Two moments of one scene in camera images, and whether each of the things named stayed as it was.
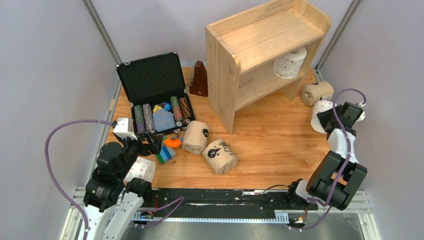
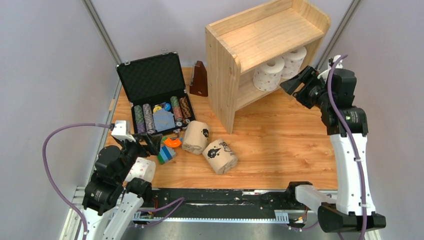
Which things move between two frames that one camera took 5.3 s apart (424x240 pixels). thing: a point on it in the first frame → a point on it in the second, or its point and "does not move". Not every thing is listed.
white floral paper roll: x=287 y=66 does not move
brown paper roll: x=221 y=156 does not move
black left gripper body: x=142 y=148 does not move
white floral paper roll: x=319 y=106 → x=267 y=76
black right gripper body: x=326 y=116 → x=312 y=91
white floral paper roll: x=142 y=168 does not move
